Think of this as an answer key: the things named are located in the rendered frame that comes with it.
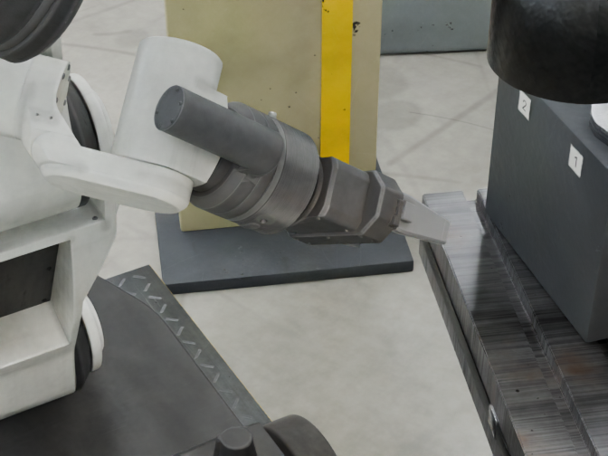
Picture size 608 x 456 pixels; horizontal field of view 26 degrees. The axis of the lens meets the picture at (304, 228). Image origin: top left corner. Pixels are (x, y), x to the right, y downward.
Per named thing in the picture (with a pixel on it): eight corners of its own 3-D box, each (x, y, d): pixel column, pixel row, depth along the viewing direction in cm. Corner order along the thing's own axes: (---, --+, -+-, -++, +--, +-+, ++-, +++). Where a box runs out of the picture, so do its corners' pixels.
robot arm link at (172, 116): (197, 222, 106) (80, 175, 99) (228, 98, 108) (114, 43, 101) (289, 217, 97) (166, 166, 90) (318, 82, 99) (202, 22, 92)
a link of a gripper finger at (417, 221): (438, 251, 110) (386, 229, 106) (445, 215, 111) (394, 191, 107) (451, 251, 109) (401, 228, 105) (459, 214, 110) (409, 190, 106)
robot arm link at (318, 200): (290, 265, 114) (182, 223, 107) (313, 161, 116) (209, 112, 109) (392, 264, 105) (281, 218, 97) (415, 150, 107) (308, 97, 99)
